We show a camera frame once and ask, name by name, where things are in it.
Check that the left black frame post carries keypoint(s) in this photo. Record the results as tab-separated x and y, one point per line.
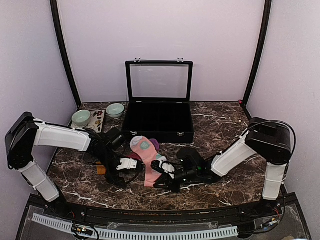
63	51

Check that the small circuit board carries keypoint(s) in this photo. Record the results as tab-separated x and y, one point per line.
81	231

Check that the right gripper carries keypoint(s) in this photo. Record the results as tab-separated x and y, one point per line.
166	182

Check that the black front rail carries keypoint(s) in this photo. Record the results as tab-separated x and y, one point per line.
228	215

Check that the left celadon bowl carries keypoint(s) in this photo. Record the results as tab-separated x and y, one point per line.
81	118

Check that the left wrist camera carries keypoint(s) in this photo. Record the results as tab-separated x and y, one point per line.
114	138

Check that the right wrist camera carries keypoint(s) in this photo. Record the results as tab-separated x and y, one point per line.
190	157

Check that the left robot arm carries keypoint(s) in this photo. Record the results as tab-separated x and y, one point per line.
28	132

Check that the celadon bowl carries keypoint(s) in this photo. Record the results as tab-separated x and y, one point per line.
81	118
115	110

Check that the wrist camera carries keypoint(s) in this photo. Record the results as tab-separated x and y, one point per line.
190	157
114	138

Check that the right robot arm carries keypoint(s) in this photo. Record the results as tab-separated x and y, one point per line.
273	140

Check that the black display case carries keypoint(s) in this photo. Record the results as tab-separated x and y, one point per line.
159	93

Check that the floral coaster mat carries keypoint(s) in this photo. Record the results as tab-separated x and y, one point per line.
96	121

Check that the black frame post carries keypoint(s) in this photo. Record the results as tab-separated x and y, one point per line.
63	51
258	53

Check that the right black frame post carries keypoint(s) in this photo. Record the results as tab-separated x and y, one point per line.
258	53

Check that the pink patterned sock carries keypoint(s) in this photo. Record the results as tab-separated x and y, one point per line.
146	150

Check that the white slotted cable duct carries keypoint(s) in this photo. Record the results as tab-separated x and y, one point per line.
122	231

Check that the maroon striped sock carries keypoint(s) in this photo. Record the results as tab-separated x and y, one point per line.
101	170

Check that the right celadon bowl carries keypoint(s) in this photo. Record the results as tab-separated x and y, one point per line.
115	110

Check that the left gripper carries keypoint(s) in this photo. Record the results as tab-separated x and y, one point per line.
114	178

